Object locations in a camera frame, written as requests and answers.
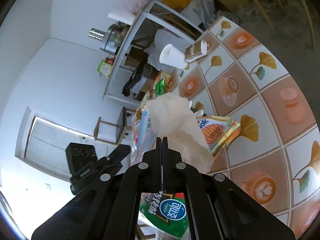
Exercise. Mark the black cloth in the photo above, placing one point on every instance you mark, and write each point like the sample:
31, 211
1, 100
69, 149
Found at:
132, 82

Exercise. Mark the green packet blue oval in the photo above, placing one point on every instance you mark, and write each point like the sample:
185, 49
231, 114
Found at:
165, 212

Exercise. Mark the grey clear plastic bag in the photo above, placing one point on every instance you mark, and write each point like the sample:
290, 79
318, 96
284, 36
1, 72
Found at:
206, 5

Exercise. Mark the small green packet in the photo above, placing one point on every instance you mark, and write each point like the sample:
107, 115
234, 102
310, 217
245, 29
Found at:
160, 87

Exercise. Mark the white tissue paper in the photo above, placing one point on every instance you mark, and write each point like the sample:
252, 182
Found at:
175, 120

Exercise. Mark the white paper roll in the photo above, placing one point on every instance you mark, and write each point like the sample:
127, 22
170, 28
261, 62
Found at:
121, 17

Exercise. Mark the small brown carton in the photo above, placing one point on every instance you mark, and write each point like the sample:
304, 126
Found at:
196, 50

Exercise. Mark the white door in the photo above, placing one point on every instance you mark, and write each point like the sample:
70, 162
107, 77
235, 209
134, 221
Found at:
47, 142

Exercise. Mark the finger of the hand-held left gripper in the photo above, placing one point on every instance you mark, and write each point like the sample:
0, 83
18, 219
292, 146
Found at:
120, 155

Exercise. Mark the wall switch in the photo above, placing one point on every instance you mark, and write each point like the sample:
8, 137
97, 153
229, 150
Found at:
48, 186

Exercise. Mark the white paper cup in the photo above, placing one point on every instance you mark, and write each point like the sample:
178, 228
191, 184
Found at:
171, 55

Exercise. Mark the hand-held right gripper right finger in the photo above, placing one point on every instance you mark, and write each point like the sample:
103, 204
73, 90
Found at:
165, 155

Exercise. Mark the pale blue snack packet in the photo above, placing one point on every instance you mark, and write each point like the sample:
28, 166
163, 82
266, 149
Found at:
146, 125

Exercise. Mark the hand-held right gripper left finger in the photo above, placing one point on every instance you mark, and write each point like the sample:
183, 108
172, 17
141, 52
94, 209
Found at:
159, 155

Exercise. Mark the steel pot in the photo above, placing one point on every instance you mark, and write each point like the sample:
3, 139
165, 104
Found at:
112, 37

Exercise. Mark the white metal shelf rack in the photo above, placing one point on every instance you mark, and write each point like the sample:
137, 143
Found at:
140, 22

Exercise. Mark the orange gold snack packet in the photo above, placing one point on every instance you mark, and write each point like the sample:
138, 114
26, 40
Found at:
217, 132

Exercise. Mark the patterned tablecloth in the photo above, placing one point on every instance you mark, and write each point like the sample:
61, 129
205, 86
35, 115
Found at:
250, 92

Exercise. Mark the light green packet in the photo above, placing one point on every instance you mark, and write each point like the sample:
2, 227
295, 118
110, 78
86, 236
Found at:
104, 68

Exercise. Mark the yellow orange packet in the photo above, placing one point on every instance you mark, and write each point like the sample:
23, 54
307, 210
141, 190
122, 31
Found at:
168, 80

